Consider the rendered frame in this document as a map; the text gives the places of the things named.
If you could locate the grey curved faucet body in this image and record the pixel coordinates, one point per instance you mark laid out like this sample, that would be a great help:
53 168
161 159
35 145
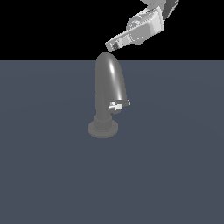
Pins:
108 84

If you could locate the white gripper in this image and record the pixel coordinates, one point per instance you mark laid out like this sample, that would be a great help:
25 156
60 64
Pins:
145 24

